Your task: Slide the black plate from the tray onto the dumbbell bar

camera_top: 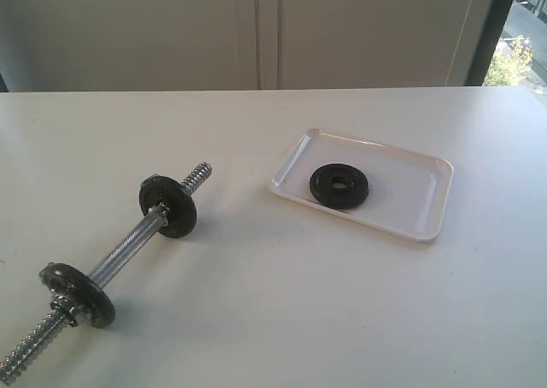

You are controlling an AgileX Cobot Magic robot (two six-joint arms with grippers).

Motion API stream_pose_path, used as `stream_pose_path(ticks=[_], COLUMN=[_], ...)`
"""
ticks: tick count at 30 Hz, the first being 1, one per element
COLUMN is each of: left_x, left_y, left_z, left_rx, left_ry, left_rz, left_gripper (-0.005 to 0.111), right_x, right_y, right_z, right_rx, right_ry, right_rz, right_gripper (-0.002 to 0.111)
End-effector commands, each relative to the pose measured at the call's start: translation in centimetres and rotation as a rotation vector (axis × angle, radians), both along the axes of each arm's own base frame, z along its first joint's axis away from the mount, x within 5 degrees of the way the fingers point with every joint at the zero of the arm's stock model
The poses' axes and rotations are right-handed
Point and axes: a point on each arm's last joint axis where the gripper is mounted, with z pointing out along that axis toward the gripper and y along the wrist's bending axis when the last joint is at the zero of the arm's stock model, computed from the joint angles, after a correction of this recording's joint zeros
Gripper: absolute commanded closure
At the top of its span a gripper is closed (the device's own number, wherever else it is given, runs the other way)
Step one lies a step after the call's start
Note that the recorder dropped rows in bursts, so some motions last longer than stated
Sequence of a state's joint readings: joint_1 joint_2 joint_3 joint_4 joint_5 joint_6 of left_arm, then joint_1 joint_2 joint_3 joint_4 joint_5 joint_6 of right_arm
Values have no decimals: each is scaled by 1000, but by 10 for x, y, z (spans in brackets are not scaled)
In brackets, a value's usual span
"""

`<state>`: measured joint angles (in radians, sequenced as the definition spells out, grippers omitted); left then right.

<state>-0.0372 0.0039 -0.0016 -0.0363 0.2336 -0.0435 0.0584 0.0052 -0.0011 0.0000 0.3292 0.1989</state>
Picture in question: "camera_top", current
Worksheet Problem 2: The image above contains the black weight plate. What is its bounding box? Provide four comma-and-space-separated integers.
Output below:
309, 163, 369, 210
138, 175, 197, 238
38, 262, 115, 328

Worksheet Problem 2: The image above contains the white plastic tray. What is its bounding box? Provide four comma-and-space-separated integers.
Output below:
269, 128, 454, 242

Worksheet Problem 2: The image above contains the chrome spinlock collar nut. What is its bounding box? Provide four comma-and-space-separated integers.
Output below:
50, 294, 87, 327

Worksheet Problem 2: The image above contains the chrome threaded dumbbell bar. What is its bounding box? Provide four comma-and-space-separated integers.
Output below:
1, 162, 213, 386

